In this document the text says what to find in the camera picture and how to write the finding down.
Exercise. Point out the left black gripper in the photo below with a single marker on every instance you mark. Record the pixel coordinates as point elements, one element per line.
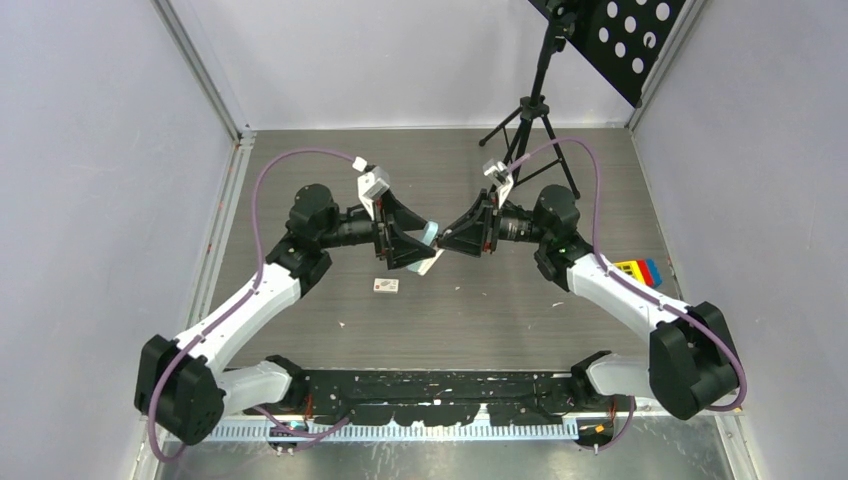
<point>398,249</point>

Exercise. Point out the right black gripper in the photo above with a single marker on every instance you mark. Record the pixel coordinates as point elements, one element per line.
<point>476,240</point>

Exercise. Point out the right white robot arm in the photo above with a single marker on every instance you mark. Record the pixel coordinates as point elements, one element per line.
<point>692,364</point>

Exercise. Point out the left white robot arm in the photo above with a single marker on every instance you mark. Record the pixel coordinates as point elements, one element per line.
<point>184,385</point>

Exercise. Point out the white staple box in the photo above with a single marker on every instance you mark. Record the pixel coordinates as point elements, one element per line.
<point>386,285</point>

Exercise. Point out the black tripod stand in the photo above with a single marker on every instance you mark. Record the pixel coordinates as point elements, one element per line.
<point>516,127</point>

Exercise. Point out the colourful block toy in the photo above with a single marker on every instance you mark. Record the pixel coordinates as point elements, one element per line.
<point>643,270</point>

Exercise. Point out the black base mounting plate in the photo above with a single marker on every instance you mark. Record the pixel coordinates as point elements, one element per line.
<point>441,398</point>

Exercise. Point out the black perforated panel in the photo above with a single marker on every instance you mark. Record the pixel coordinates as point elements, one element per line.
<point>622,40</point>

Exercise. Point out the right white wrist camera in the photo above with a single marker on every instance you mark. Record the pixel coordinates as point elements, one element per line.
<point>501,178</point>

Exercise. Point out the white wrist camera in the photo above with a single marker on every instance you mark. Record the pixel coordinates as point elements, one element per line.
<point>501,178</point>
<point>372,182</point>

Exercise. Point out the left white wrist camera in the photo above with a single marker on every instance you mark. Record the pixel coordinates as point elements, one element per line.
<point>372,182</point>

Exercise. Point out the aluminium frame rail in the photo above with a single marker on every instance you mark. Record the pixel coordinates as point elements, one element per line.
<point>185,28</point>

